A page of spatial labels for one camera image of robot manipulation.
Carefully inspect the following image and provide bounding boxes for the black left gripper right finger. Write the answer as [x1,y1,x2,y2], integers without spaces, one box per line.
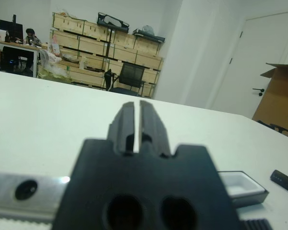
[139,100,170,159]

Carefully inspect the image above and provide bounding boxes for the black armrest office chair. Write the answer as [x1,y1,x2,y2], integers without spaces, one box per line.
[256,119,288,141]

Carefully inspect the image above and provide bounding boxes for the pink white small box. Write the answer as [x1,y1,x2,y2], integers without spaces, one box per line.
[50,35,61,55]

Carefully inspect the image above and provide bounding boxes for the seated person dark hair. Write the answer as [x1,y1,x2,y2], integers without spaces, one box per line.
[18,28,43,74]

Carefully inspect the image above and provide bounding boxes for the grey plastic bag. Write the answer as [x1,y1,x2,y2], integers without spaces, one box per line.
[142,25,156,35]

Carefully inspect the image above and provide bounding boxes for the black mesh chair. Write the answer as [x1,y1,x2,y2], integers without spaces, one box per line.
[109,62,146,97]

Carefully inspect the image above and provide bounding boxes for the white office desk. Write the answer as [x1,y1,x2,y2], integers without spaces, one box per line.
[0,39,40,79]

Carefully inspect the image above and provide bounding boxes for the white door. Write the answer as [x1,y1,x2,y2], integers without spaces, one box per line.
[213,11,288,119]

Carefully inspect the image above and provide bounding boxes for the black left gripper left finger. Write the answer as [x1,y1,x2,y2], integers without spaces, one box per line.
[107,102,135,155]

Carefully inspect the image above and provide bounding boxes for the black box base white insert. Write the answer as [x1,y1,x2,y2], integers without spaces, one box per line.
[217,170,269,207]

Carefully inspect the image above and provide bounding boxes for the long black bag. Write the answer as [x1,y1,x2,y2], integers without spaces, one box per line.
[96,11,130,34]

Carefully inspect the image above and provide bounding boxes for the flat black case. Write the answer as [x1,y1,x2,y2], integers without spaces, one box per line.
[132,28,166,44]

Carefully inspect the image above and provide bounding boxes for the stacked wooden crates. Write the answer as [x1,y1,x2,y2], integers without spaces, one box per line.
[49,11,164,99]

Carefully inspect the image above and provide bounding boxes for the black computer monitor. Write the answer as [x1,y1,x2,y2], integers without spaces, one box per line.
[0,14,24,40]

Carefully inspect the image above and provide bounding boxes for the brown cardboard box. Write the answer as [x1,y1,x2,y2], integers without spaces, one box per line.
[252,54,288,142]

